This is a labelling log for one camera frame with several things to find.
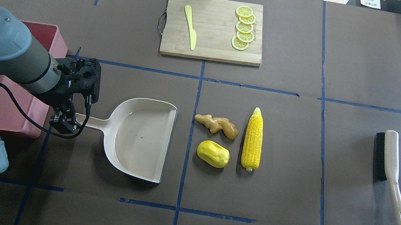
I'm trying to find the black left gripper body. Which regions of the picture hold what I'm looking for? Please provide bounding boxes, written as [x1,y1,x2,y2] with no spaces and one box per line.
[48,58,102,108]

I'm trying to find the beige plastic dustpan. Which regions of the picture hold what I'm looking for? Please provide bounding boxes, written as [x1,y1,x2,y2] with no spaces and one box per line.
[76,97,178,184]

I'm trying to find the beige hand brush black bristles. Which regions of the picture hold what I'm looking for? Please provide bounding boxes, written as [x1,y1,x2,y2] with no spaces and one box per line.
[372,129,401,225]

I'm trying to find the yellow toy bell pepper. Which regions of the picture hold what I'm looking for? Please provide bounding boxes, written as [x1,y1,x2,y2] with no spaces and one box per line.
[196,140,230,168]

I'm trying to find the brown toy ginger root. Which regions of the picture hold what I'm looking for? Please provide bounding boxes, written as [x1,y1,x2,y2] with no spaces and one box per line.
[194,114,239,140]

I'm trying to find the yellow toy corn cob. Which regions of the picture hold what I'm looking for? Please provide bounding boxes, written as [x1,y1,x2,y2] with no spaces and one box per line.
[241,107,264,172]

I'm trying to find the pink plastic bin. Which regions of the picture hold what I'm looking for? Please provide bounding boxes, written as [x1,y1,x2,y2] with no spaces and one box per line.
[0,21,68,139]

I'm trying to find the yellow plastic knife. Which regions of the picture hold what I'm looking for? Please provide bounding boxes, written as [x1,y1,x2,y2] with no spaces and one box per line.
[184,5,198,51]

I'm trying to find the wooden cutting board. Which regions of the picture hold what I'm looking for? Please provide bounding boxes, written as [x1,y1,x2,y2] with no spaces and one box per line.
[159,0,264,67]

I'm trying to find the lemon slice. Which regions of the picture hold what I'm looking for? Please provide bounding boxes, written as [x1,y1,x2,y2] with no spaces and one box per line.
[235,30,255,43]
[235,21,254,34]
[235,5,254,18]
[231,36,249,51]
[238,14,256,26]

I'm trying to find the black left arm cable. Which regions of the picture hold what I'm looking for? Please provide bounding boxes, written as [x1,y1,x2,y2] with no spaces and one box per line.
[0,82,93,143]

